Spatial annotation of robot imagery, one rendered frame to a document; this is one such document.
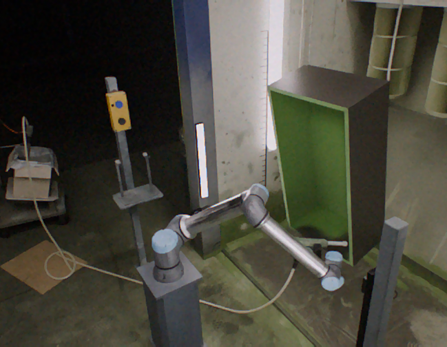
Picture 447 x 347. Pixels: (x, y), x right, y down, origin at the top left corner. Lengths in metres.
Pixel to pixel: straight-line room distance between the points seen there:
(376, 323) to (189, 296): 1.36
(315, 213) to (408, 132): 1.13
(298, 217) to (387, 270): 1.97
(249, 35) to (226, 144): 0.82
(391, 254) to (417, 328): 1.97
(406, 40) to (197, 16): 1.62
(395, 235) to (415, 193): 2.42
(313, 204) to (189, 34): 1.61
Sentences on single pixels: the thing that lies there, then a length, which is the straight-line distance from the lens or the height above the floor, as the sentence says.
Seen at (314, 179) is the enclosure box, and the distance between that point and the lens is 3.23.
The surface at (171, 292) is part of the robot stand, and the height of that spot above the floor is 0.63.
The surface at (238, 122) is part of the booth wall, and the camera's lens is 3.19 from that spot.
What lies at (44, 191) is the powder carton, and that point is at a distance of 4.26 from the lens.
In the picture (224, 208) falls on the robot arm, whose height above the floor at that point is 1.08.
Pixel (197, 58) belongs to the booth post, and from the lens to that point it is 2.88.
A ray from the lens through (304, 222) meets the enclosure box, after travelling 3.26.
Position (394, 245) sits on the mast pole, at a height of 1.58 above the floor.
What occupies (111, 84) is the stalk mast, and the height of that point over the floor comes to 1.60.
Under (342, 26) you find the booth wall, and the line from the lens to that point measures 3.69.
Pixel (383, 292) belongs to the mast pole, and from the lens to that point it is 1.42.
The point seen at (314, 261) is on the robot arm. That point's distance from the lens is 2.22.
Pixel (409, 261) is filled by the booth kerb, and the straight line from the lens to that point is 3.64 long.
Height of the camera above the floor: 2.34
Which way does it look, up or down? 29 degrees down
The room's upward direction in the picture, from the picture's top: 2 degrees counter-clockwise
